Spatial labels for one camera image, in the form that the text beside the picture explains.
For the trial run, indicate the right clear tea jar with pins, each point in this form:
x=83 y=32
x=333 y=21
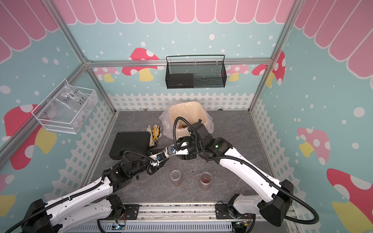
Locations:
x=205 y=181

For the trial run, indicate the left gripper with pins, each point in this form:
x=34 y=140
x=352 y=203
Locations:
x=155 y=169

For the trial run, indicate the black wire mesh basket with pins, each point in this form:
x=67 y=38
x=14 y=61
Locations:
x=208 y=70

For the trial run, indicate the black plastic tool case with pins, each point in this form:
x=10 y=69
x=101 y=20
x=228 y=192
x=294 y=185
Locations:
x=137 y=141

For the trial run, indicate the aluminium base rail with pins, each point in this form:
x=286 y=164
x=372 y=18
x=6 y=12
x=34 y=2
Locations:
x=177 y=212

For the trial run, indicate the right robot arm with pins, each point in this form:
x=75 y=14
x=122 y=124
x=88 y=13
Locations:
x=275 y=197

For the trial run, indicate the clear plastic bin liner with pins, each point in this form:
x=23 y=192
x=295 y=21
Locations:
x=166 y=123

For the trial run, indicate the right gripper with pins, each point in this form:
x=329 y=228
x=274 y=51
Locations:
x=187 y=157

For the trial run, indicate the black box in basket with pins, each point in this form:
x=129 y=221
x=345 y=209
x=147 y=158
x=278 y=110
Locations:
x=179 y=80

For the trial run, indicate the clear plastic bag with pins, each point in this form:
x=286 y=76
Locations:
x=72 y=104

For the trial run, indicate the clear tea jar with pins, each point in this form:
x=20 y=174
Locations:
x=205 y=181
x=175 y=177

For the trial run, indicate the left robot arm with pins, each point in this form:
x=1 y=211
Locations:
x=95 y=201

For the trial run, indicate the beige trash bin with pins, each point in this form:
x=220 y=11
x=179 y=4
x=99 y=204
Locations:
x=191 y=111

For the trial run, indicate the middle clear tea jar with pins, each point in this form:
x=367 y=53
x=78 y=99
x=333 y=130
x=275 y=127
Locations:
x=175 y=177

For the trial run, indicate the white yellow work gloves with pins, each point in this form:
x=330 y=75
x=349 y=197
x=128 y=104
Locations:
x=155 y=134

